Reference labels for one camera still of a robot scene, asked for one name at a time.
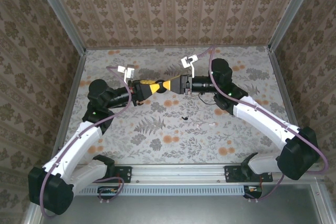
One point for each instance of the black earbud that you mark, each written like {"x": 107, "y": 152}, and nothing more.
{"x": 185, "y": 118}

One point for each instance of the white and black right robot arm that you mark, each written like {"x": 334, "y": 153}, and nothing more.
{"x": 262, "y": 119}

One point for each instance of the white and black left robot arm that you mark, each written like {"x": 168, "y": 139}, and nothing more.
{"x": 78, "y": 142}

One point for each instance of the black controller board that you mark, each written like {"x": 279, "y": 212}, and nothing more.
{"x": 107, "y": 192}
{"x": 253, "y": 191}

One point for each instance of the grey metal sheet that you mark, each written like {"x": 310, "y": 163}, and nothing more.
{"x": 170, "y": 208}

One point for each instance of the aluminium table edge rail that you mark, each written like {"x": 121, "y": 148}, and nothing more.
{"x": 75, "y": 82}
{"x": 281, "y": 82}

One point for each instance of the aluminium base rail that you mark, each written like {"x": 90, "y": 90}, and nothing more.
{"x": 170, "y": 172}

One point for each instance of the aluminium frame post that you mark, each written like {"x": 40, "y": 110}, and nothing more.
{"x": 291, "y": 11}
{"x": 60, "y": 11}

